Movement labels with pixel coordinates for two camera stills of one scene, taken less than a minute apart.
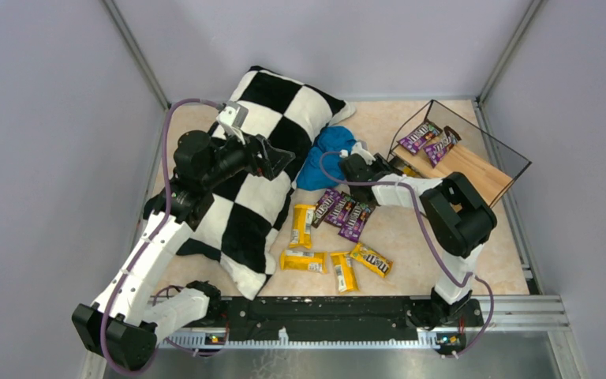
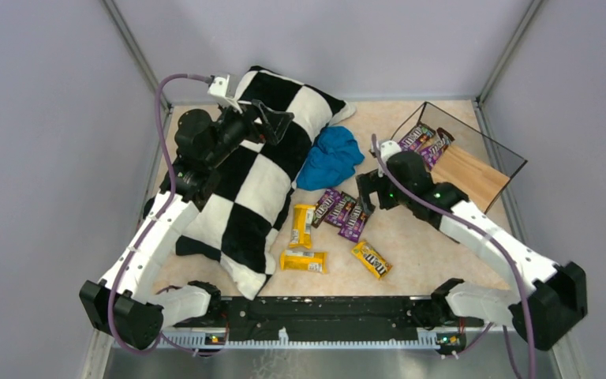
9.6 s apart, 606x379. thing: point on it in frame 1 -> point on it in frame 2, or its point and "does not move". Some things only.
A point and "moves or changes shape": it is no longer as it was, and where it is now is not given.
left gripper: x=260 y=155 -> x=253 y=119
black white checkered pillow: x=238 y=234 does not move
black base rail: x=337 y=317 does not move
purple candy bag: x=356 y=219 does not move
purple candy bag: x=324 y=207 does not move
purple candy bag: x=436 y=151 moves or changes shape
